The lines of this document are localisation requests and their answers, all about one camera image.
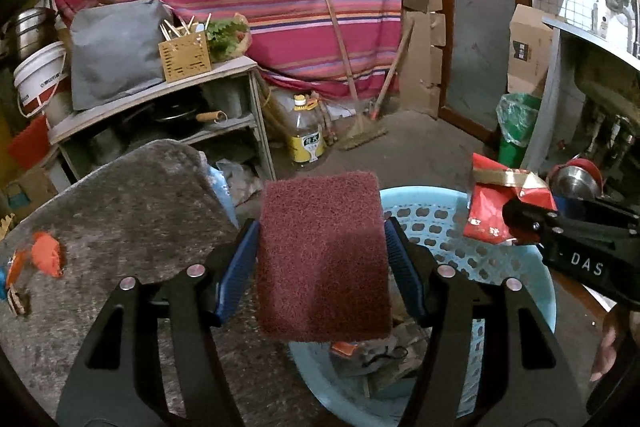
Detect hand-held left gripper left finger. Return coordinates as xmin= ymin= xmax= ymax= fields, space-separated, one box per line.
xmin=56 ymin=219 xmax=261 ymax=427

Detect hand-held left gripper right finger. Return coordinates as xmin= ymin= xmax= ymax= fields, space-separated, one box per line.
xmin=384 ymin=217 xmax=588 ymax=427

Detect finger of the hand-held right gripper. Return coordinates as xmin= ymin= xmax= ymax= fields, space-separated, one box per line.
xmin=501 ymin=196 xmax=640 ymax=243

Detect red paper packet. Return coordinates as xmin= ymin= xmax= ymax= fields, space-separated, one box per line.
xmin=462 ymin=153 xmax=558 ymax=243

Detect light blue plastic basket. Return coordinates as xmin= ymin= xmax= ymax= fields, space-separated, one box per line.
xmin=287 ymin=186 xmax=557 ymax=427

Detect maroon scouring pad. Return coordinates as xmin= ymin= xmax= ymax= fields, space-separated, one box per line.
xmin=255 ymin=172 xmax=393 ymax=343

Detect grey paper piece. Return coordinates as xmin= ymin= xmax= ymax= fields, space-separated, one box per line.
xmin=350 ymin=322 xmax=431 ymax=383

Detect person's right hand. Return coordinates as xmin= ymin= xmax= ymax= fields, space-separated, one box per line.
xmin=590 ymin=311 xmax=625 ymax=383

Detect metal bowl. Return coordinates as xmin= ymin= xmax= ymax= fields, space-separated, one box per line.
xmin=550 ymin=159 xmax=603 ymax=202

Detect green bin with bag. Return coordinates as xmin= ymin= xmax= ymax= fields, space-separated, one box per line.
xmin=496 ymin=93 xmax=543 ymax=168

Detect cooking oil bottle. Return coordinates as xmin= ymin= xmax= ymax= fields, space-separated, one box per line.
xmin=286 ymin=94 xmax=327 ymax=172

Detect metal sink counter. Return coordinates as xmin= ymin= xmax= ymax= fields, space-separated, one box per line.
xmin=542 ymin=14 xmax=640 ymax=118

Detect tall cardboard box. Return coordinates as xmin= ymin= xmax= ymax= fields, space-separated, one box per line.
xmin=506 ymin=4 xmax=558 ymax=98

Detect orange crumpled wrapper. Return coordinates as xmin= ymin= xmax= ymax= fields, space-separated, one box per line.
xmin=31 ymin=232 xmax=65 ymax=279

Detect wooden stick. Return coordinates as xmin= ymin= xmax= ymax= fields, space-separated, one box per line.
xmin=372 ymin=19 xmax=416 ymax=118

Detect low wooden shelf table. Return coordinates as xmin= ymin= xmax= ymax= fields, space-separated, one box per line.
xmin=47 ymin=54 xmax=276 ymax=182

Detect grey metal door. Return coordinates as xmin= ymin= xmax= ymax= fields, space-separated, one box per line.
xmin=432 ymin=0 xmax=533 ymax=142

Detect red orange small packet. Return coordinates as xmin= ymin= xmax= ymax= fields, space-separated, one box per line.
xmin=0 ymin=251 xmax=32 ymax=319

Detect wooden chopstick holder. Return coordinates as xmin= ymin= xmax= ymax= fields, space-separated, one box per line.
xmin=158 ymin=30 xmax=212 ymax=84

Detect brown cardboard box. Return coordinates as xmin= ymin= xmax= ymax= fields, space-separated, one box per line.
xmin=0 ymin=167 xmax=56 ymax=218

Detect bag of green vegetables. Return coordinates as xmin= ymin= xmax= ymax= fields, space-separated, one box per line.
xmin=206 ymin=18 xmax=252 ymax=62

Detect red plastic basin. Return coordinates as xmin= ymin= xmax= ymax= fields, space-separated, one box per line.
xmin=7 ymin=114 xmax=51 ymax=170

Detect grey fabric cover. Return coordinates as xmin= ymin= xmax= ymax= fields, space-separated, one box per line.
xmin=69 ymin=0 xmax=173 ymax=112

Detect bundle of wooden chopsticks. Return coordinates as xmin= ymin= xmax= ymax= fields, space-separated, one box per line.
xmin=161 ymin=12 xmax=213 ymax=40

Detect white bucket red label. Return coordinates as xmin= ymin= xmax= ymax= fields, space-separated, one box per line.
xmin=12 ymin=41 xmax=71 ymax=118

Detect metal stock pot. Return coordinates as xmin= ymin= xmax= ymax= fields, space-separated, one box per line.
xmin=0 ymin=7 xmax=58 ymax=62

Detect wooden handled broom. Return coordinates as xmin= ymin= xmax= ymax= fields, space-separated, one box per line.
xmin=324 ymin=0 xmax=388 ymax=152

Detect black pan wooden handle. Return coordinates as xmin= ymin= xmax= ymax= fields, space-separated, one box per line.
xmin=150 ymin=104 xmax=228 ymax=128

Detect cardboard wall pieces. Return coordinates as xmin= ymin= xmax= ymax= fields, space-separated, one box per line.
xmin=400 ymin=0 xmax=446 ymax=118

